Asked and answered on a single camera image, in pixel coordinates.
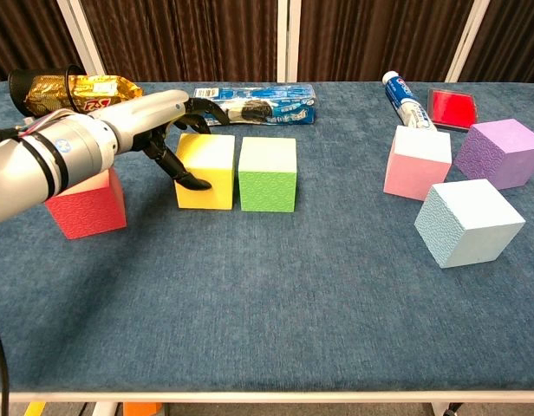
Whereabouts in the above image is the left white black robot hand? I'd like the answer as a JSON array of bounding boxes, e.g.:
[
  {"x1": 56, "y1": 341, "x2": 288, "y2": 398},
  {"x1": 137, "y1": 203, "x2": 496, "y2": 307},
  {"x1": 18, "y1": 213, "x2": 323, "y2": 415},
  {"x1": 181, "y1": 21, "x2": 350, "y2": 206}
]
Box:
[{"x1": 93, "y1": 88, "x2": 228, "y2": 191}]

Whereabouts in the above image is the light blue cube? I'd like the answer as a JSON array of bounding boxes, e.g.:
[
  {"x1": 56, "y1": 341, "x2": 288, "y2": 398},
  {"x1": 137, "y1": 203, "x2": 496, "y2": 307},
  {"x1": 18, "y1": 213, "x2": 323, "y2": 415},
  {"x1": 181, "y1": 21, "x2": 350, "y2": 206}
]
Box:
[{"x1": 414, "y1": 178, "x2": 527, "y2": 270}]

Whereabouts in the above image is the white partition frame post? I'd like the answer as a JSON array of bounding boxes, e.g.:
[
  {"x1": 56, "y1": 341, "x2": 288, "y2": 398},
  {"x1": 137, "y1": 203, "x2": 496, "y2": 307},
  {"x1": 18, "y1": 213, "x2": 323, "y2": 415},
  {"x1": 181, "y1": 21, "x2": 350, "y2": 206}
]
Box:
[
  {"x1": 444, "y1": 0, "x2": 492, "y2": 82},
  {"x1": 56, "y1": 0, "x2": 107, "y2": 83},
  {"x1": 277, "y1": 0, "x2": 301, "y2": 82}
]

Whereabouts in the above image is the red ink pad box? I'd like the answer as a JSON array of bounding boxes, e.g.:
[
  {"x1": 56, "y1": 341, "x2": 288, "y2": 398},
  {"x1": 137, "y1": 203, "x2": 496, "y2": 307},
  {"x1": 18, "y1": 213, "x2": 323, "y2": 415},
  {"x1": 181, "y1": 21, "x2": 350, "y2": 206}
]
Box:
[{"x1": 427, "y1": 88, "x2": 480, "y2": 131}]

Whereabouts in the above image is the yellow cube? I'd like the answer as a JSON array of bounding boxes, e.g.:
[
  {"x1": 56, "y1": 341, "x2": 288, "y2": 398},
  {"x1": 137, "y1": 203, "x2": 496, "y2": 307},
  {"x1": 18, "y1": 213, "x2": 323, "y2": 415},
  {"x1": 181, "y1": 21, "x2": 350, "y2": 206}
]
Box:
[{"x1": 174, "y1": 133, "x2": 236, "y2": 211}]

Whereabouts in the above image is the red orange cube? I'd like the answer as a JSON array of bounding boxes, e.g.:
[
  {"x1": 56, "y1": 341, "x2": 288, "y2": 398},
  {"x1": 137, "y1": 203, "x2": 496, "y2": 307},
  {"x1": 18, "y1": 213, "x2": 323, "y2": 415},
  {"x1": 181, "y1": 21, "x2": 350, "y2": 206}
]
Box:
[{"x1": 44, "y1": 166, "x2": 127, "y2": 240}]

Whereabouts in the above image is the gold foil snack packet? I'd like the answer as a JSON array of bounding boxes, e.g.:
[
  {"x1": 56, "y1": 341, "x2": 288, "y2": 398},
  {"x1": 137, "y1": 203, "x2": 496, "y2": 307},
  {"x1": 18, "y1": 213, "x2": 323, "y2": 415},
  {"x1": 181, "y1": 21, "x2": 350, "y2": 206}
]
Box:
[{"x1": 23, "y1": 74, "x2": 144, "y2": 116}]

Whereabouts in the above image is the white blue toothpaste tube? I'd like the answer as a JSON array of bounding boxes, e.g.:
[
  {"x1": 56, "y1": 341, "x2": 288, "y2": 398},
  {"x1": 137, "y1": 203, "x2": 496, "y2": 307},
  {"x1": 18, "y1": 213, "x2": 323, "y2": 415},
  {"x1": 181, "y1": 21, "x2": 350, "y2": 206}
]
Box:
[{"x1": 381, "y1": 71, "x2": 440, "y2": 133}]

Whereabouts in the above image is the pink cube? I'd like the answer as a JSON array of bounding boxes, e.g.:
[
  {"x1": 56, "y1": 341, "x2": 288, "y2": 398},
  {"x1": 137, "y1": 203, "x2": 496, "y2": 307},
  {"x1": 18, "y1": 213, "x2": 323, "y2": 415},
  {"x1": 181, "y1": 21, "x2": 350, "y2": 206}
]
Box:
[{"x1": 382, "y1": 125, "x2": 453, "y2": 202}]

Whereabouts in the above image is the purple cube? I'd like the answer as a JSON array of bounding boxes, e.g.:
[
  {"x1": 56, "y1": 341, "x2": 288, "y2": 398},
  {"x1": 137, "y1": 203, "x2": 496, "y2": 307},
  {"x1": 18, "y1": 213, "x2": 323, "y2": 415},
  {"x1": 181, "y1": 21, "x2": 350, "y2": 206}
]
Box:
[{"x1": 453, "y1": 118, "x2": 534, "y2": 191}]

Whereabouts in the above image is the blue table cloth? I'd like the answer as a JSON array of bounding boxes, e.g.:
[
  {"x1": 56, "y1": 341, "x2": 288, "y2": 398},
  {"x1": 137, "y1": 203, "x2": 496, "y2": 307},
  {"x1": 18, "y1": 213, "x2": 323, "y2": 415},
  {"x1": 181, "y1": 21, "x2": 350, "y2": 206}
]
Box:
[{"x1": 0, "y1": 81, "x2": 534, "y2": 393}]

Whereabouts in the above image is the blue cookie package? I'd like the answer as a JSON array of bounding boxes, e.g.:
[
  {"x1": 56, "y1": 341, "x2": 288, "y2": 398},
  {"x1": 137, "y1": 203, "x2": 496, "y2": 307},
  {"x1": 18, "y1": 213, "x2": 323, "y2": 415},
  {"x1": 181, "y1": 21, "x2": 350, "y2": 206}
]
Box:
[{"x1": 192, "y1": 84, "x2": 318, "y2": 127}]

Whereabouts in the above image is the black mesh cup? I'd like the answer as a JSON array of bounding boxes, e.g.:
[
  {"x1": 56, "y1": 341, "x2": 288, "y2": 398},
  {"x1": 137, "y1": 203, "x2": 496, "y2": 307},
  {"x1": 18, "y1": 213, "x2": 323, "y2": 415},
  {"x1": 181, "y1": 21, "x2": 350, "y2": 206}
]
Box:
[{"x1": 7, "y1": 64, "x2": 84, "y2": 118}]

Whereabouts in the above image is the green cube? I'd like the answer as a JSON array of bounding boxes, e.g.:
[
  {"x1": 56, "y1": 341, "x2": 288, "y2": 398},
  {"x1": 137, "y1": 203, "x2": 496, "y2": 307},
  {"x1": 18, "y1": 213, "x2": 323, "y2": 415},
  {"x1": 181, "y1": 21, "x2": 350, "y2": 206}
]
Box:
[{"x1": 238, "y1": 136, "x2": 298, "y2": 213}]

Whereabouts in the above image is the brown pleated curtain panel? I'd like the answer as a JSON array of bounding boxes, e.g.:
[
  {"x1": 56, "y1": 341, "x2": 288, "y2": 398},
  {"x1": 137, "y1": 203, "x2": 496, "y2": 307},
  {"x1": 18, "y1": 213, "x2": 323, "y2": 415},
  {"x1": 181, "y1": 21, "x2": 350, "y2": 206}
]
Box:
[
  {"x1": 297, "y1": 0, "x2": 474, "y2": 82},
  {"x1": 82, "y1": 0, "x2": 280, "y2": 82},
  {"x1": 459, "y1": 0, "x2": 534, "y2": 83},
  {"x1": 0, "y1": 0, "x2": 80, "y2": 86}
]

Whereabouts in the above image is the orange box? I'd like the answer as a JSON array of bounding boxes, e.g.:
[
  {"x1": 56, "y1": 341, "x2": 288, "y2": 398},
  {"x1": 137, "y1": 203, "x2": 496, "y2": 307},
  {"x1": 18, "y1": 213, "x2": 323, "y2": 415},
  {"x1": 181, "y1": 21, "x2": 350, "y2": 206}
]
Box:
[{"x1": 122, "y1": 401, "x2": 162, "y2": 416}]

